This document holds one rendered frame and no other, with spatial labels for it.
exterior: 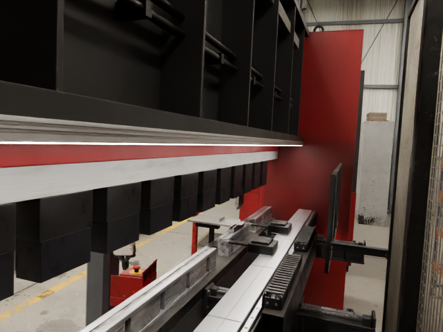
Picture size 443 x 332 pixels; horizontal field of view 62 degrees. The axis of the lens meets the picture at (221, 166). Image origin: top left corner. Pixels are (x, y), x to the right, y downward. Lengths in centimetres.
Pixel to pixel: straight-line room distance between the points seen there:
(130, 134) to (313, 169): 233
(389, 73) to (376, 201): 324
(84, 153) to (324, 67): 229
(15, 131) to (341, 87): 257
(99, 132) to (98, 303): 201
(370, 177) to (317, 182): 457
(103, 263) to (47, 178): 165
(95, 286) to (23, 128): 206
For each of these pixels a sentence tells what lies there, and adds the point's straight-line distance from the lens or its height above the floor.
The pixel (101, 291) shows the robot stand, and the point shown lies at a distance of 245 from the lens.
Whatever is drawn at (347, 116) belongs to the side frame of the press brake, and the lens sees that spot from 283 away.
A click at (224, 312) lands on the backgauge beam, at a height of 98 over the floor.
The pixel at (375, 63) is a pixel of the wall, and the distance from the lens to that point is 934.
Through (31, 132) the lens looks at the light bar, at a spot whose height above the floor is 146.
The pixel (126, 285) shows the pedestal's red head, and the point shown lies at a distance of 184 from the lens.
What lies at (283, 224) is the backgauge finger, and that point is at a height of 103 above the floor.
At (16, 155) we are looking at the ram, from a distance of 72.
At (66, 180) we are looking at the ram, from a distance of 81.
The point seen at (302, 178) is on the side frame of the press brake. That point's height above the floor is 120.
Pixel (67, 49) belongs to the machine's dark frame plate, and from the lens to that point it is 73.
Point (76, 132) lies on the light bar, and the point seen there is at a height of 147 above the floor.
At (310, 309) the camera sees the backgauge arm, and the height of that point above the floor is 86.
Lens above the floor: 147
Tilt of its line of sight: 4 degrees down
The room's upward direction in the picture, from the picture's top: 3 degrees clockwise
